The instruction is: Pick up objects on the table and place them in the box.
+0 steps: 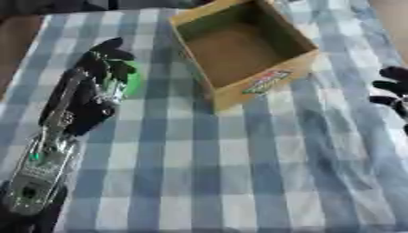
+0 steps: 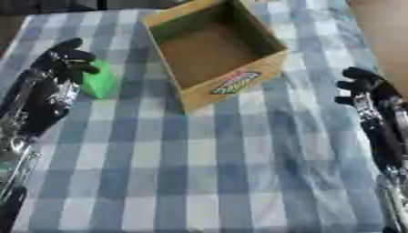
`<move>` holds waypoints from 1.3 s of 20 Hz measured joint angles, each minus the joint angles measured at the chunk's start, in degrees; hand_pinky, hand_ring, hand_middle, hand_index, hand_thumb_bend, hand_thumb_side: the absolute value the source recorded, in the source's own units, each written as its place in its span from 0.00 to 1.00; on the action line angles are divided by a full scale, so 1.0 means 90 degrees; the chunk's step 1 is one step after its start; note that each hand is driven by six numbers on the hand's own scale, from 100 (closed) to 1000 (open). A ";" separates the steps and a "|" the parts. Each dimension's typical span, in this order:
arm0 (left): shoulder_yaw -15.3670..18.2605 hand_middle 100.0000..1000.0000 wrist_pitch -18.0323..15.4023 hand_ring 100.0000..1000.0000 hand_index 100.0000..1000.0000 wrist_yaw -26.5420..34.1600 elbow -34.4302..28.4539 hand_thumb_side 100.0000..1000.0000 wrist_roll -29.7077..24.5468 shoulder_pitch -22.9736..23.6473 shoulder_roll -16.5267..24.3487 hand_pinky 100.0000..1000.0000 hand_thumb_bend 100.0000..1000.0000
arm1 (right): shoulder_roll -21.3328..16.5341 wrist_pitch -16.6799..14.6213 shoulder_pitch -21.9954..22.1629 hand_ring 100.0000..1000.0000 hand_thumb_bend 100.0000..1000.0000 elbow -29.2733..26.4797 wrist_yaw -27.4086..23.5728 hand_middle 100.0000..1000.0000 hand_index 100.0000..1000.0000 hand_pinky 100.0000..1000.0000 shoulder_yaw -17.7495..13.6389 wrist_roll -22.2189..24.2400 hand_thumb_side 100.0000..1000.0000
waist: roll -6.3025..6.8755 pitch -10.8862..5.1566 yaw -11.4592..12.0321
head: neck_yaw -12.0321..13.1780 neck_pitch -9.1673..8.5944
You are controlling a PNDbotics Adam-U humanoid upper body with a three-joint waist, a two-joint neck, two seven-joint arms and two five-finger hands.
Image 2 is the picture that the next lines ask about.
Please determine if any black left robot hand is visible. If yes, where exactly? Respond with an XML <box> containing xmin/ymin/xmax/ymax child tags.
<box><xmin>0</xmin><ymin>37</ymin><xmax>102</xmax><ymax>138</ymax></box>

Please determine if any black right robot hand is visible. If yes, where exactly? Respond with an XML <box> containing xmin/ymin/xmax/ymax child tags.
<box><xmin>332</xmin><ymin>66</ymin><xmax>408</xmax><ymax>171</ymax></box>

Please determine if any tan cardboard box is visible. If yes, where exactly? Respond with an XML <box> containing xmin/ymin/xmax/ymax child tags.
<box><xmin>140</xmin><ymin>0</ymin><xmax>291</xmax><ymax>114</ymax></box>

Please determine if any green angular block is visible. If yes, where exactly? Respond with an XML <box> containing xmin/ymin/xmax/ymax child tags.
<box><xmin>79</xmin><ymin>59</ymin><xmax>120</xmax><ymax>100</ymax></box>

